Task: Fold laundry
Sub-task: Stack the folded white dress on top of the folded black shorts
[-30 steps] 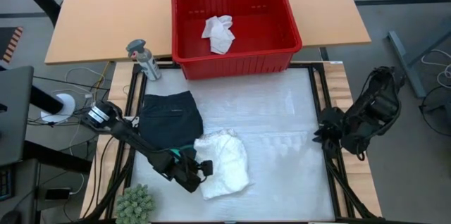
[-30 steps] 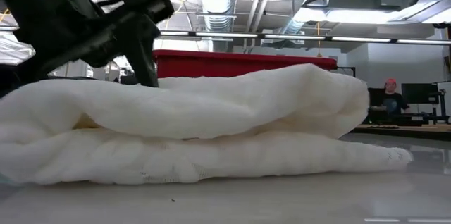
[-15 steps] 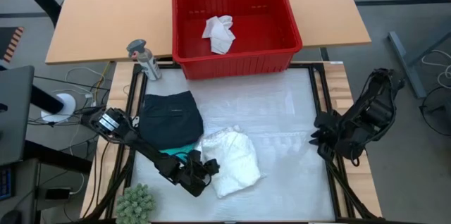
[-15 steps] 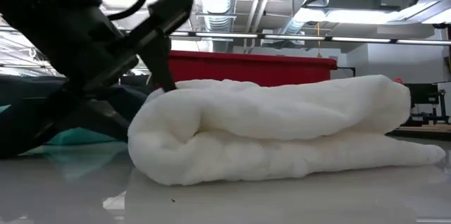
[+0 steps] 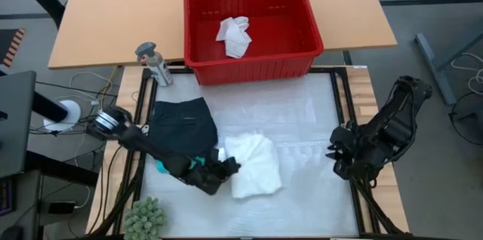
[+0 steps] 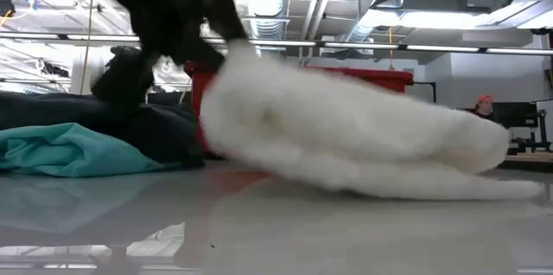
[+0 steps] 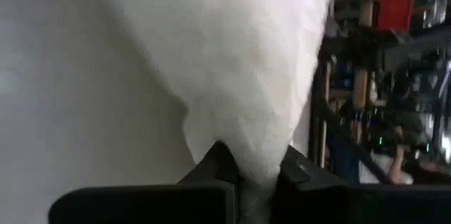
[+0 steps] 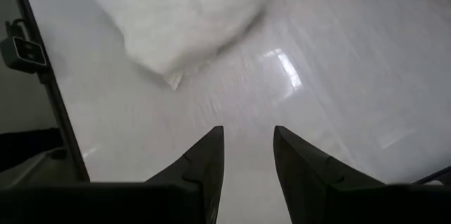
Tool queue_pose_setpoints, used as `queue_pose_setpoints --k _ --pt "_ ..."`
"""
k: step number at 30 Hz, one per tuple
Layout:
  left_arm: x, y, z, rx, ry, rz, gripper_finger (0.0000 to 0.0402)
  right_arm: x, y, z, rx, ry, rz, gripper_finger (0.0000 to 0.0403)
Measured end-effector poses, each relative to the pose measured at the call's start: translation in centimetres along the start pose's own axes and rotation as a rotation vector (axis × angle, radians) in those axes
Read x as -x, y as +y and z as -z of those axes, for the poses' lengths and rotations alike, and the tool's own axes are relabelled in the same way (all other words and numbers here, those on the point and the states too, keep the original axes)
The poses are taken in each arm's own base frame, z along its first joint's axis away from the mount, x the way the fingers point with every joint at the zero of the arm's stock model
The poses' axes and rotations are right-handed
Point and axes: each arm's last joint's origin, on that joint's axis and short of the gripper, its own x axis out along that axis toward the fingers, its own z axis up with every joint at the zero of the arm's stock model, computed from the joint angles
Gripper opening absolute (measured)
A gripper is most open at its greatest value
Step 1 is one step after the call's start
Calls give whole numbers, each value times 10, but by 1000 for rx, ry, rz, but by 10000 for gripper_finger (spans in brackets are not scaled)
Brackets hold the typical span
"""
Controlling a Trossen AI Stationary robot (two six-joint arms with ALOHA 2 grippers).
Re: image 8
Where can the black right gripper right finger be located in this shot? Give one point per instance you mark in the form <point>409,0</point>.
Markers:
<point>303,174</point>

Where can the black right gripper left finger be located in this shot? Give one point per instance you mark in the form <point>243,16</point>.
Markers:
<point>201,178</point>

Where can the white lace garment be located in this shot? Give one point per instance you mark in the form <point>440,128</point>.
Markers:
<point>183,23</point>

